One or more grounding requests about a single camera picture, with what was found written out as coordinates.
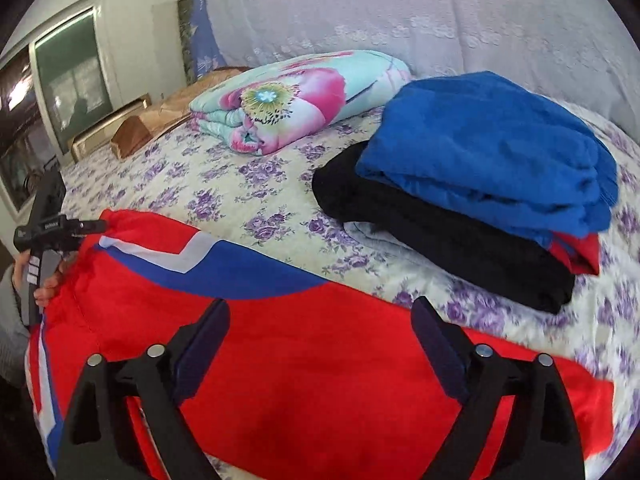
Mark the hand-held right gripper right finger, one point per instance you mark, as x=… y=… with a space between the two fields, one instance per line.
x=440 y=345

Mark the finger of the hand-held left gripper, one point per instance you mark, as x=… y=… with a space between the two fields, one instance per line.
x=85 y=225
x=70 y=246

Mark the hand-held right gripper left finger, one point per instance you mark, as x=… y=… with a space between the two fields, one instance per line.
x=202 y=345

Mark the red shirt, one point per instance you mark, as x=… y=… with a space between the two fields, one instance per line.
x=300 y=360

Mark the person's left hand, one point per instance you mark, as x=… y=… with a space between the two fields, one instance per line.
x=49 y=287

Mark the folded black garment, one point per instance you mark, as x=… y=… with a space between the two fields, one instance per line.
x=450 y=245

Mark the brown pillow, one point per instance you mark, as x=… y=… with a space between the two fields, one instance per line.
x=150 y=125

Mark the window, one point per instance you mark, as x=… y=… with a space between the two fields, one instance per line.
x=70 y=75

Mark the folded white garment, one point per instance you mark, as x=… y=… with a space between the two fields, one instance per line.
x=370 y=232

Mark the purple floral bedspread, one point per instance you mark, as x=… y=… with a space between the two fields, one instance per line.
x=225 y=185

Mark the folded red garment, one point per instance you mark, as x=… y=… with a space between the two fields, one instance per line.
x=580 y=255

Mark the folded blue garment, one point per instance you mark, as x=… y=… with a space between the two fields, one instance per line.
x=475 y=135

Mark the blue patterned cloth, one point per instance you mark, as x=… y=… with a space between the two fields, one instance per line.
x=202 y=45

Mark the folded floral quilt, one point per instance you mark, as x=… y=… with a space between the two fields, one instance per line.
x=300 y=95

